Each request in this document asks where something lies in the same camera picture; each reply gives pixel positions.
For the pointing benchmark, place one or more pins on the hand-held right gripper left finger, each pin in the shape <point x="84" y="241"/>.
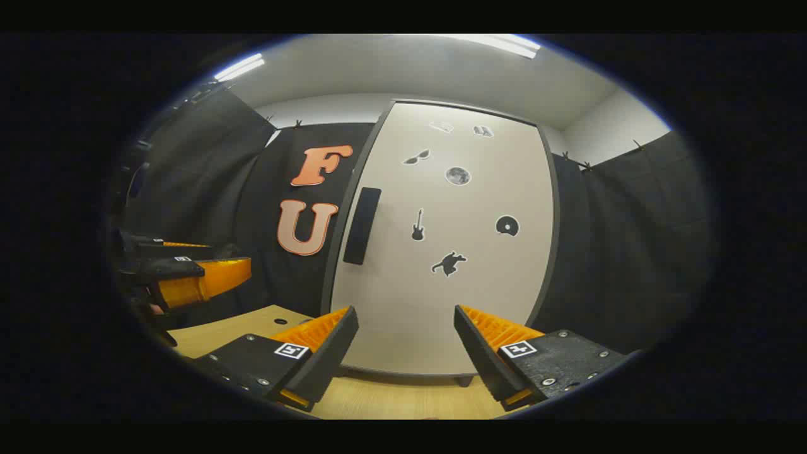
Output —
<point x="328" y="353"/>

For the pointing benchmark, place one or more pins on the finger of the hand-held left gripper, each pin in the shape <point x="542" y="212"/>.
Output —
<point x="161" y="249"/>
<point x="214" y="277"/>

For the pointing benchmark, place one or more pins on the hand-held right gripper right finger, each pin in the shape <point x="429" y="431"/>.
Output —
<point x="482" y="353"/>

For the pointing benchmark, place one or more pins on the grey cabinet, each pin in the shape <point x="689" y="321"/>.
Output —
<point x="464" y="381"/>

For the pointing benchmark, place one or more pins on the white cabinet door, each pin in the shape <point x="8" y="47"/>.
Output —
<point x="466" y="296"/>

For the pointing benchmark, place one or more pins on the black backdrop cloth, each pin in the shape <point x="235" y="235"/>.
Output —
<point x="618" y="252"/>

